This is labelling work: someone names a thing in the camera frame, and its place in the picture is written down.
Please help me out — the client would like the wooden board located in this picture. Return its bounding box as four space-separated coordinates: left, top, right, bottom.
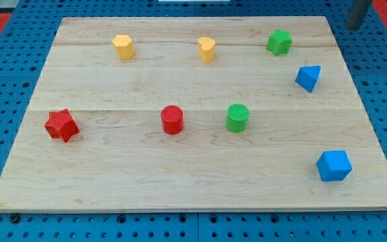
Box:
0 16 387 214

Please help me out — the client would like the blue triangle block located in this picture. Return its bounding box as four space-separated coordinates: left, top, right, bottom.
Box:
295 65 322 93

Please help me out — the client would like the red cylinder block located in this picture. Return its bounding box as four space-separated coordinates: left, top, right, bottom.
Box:
161 106 184 134

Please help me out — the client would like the green cylinder block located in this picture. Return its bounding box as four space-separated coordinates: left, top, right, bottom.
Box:
226 104 250 133

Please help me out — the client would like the yellow heart block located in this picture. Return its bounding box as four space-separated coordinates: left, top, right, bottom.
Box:
198 37 216 63

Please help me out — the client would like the yellow pentagon block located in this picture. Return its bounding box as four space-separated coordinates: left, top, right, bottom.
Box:
112 34 135 60

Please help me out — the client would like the green star block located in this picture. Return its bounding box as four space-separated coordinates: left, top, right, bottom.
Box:
266 29 292 56

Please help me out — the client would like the red star block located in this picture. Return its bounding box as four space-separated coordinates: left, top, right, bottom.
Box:
44 109 80 143

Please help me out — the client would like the blue cube block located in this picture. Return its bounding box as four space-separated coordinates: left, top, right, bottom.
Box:
316 150 352 182

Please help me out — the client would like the dark grey robot pusher rod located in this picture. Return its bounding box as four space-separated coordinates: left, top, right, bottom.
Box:
344 0 372 31

